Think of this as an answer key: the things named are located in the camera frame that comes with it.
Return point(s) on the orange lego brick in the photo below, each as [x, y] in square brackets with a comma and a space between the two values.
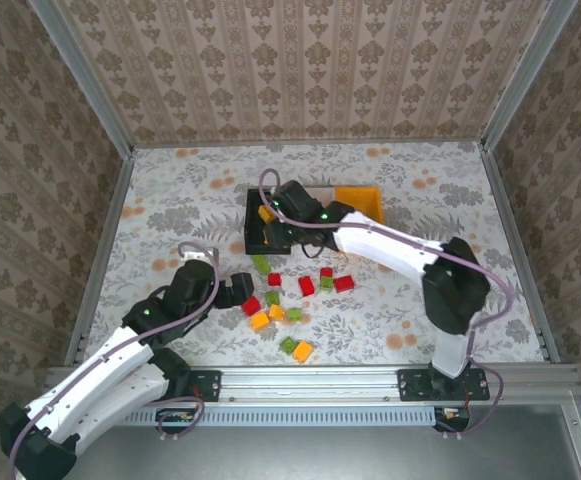
[276, 312]
[265, 215]
[259, 321]
[302, 351]

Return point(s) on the red lego brick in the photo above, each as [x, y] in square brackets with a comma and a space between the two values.
[326, 273]
[274, 279]
[307, 286]
[343, 283]
[251, 305]

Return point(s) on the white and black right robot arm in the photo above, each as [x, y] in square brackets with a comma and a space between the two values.
[395, 250]

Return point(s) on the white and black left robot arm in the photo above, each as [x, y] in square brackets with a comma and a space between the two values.
[95, 370]

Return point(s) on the white plastic bin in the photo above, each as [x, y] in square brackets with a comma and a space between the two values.
[326, 194]

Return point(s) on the black plastic bin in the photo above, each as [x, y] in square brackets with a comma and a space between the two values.
[252, 247]

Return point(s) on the long green lego brick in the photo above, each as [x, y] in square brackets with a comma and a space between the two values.
[259, 263]

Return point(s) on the yellow plastic bin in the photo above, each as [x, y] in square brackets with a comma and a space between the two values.
[365, 200]

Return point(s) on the floral patterned table cover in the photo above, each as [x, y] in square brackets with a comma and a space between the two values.
[420, 165]

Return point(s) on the black connector board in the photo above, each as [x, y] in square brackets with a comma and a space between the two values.
[177, 416]
[452, 415]

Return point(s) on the aluminium frame side rail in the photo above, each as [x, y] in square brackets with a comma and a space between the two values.
[520, 250]
[100, 260]

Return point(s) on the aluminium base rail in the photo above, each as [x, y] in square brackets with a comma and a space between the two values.
[310, 385]

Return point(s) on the aluminium frame post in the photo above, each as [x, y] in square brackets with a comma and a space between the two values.
[530, 75]
[80, 75]

